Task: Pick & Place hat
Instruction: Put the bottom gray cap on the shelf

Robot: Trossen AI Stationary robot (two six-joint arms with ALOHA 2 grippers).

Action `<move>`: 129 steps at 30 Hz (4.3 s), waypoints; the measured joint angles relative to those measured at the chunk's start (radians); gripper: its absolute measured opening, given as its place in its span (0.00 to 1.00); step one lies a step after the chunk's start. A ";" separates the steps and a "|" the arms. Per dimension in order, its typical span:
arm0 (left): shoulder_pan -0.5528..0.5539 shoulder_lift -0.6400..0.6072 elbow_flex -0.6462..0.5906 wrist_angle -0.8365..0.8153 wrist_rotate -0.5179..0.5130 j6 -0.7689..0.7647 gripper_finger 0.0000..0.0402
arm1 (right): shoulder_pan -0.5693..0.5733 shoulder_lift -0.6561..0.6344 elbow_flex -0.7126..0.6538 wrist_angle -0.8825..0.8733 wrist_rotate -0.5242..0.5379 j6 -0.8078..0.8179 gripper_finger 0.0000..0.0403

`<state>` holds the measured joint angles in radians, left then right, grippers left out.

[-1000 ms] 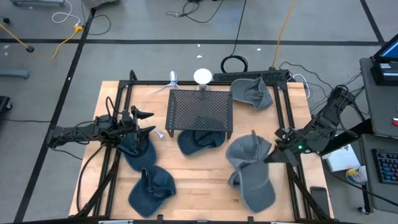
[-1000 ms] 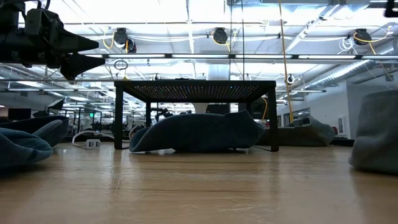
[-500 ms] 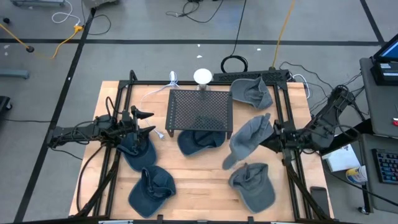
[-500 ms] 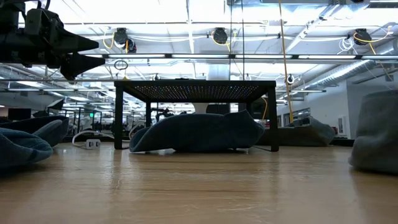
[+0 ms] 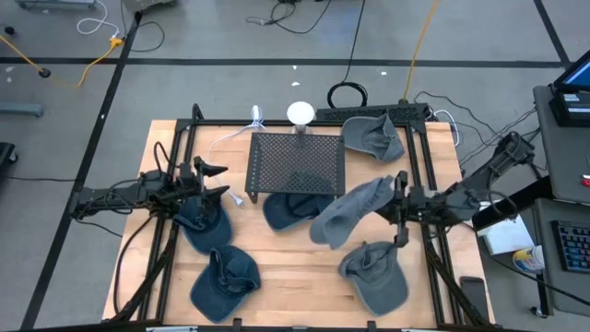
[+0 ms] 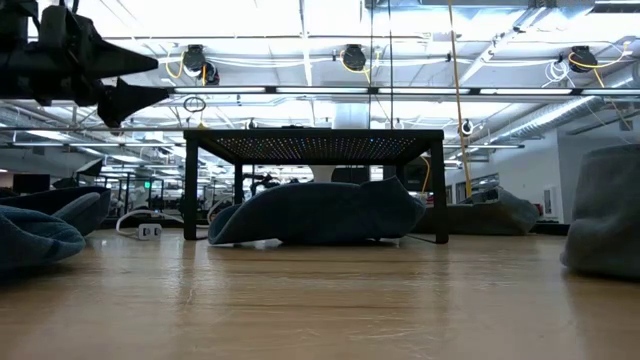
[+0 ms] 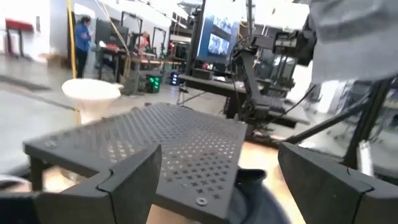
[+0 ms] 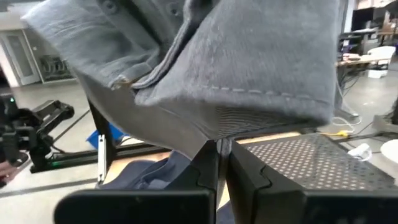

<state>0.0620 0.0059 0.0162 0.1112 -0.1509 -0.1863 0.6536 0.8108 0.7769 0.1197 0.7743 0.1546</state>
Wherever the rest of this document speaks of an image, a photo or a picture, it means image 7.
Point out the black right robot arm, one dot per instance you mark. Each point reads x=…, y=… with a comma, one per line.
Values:
x=248, y=77

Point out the dark blue baseball cap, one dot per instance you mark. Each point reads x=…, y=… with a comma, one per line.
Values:
x=261, y=202

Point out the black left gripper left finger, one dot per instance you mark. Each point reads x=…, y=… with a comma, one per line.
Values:
x=124, y=193

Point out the white mushroom-shaped lamp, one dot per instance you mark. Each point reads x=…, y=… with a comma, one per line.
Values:
x=91, y=93

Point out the wooden background table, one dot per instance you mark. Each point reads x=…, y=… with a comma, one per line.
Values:
x=155, y=61

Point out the open black laptop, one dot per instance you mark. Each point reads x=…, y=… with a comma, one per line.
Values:
x=217, y=40

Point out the black box with green lights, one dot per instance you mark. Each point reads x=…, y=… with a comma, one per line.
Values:
x=153, y=83

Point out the black device with blue lights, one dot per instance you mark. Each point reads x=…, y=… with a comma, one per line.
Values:
x=174, y=78

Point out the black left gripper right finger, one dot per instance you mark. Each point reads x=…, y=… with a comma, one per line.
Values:
x=326, y=193

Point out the seated person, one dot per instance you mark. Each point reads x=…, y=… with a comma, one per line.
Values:
x=143, y=42

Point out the black aluminium frame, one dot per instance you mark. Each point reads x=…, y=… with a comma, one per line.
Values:
x=368, y=124

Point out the red topped bench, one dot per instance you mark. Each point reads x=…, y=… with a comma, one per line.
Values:
x=18, y=25

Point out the black perforated metal stand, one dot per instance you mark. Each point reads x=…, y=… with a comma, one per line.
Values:
x=186, y=146

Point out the black background monitor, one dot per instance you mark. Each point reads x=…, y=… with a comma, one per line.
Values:
x=110, y=32

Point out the standing person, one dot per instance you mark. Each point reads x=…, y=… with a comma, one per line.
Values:
x=82, y=40

